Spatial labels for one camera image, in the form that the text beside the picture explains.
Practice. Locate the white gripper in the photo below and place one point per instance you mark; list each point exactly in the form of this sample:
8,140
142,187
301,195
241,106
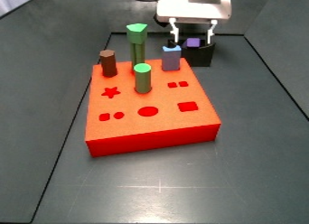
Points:
193,11

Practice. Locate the purple rectangular block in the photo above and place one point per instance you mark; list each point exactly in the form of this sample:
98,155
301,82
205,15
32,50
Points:
193,42

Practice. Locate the black curved fixture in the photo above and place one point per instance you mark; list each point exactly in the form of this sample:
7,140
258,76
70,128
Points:
197,56

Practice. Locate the red foam shape board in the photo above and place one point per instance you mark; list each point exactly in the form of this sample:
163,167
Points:
128,122

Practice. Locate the blue arch block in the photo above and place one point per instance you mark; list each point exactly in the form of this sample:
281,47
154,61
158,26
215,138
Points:
170,58

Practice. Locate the green triangular arch peg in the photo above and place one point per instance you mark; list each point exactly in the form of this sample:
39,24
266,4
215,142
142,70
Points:
136,35

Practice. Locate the green cylinder peg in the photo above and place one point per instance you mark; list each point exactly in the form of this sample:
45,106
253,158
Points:
142,72

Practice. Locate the brown hexagonal peg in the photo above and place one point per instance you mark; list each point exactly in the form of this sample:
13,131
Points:
108,63

